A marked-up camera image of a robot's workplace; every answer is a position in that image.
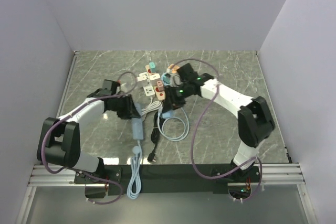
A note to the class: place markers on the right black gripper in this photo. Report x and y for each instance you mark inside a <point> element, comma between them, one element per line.
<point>171,102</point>

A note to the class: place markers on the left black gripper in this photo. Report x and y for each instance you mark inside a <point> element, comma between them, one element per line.
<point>130,111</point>

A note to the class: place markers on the blue power strip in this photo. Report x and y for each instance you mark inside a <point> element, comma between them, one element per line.
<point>137,127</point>

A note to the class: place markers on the orange cube charger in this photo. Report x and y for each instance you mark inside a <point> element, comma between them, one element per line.
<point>172,69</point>

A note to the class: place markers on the teal charger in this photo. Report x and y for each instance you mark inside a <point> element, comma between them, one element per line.
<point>152,67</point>
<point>165,78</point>

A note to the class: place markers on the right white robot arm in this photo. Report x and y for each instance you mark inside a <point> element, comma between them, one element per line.
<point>255,122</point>

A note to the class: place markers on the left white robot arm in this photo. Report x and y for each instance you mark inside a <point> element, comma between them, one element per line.
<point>59,142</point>

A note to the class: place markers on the beige power strip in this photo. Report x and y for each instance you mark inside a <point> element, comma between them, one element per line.
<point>154,77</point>

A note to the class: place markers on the white cube power strip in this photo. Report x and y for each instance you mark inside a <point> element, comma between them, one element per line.
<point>143,82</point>

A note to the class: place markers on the teal charger on beige strip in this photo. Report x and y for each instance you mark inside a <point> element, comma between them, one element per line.
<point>152,67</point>

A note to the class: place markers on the black base bar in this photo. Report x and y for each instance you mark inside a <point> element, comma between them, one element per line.
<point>180,178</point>

